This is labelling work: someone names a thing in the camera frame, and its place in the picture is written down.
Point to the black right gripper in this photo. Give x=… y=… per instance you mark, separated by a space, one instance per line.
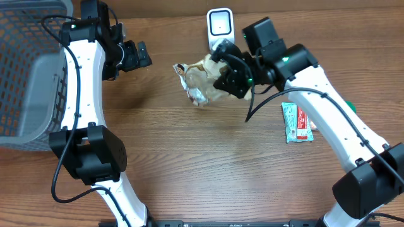
x=233 y=79

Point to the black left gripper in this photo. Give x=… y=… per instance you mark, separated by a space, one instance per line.
x=132 y=56

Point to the beige Pantree snack pouch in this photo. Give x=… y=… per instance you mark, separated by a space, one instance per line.
x=197 y=80

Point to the teal wet wipes pack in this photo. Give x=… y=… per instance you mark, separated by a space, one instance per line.
x=290 y=119

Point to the red snack stick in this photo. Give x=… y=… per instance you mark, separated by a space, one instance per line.
x=301 y=124

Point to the small orange box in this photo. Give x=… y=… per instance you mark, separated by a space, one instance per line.
x=313 y=126

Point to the green lid jar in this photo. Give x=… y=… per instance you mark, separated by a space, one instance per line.
x=352 y=106

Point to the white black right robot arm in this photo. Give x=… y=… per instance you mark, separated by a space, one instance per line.
x=373 y=168

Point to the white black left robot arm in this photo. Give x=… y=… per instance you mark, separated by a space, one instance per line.
x=96 y=50

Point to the white barcode scanner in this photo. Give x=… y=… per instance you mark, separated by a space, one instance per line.
x=220 y=24

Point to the grey plastic mesh basket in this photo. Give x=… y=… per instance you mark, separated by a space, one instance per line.
x=33 y=72

